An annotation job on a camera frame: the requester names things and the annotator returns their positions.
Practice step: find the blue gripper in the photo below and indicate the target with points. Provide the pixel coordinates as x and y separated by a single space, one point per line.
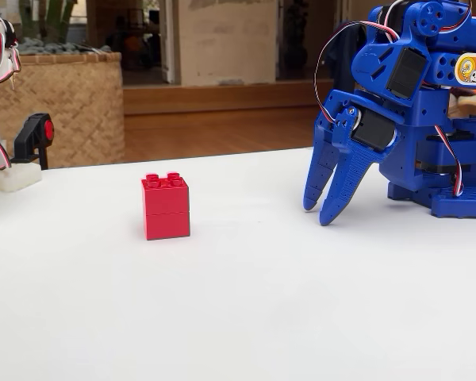
370 126

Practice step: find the red toy brick block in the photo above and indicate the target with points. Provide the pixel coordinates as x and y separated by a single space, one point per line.
166 210

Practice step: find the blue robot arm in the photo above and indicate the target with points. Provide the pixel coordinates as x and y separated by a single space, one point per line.
428 115

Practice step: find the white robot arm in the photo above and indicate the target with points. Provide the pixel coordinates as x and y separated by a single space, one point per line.
8 176

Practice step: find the dark jacket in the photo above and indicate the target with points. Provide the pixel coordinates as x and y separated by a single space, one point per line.
341 59

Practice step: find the round orange sticker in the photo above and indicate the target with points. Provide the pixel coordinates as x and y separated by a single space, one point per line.
470 69

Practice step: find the woven basket planter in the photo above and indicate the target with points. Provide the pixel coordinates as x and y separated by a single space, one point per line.
63 111

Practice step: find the black clamp with red knob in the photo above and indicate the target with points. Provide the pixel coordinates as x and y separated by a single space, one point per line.
28 137

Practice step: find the grey pebbles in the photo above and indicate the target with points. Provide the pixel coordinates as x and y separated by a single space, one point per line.
51 48

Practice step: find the green plant stems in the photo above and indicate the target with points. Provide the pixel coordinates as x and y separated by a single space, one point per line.
55 20

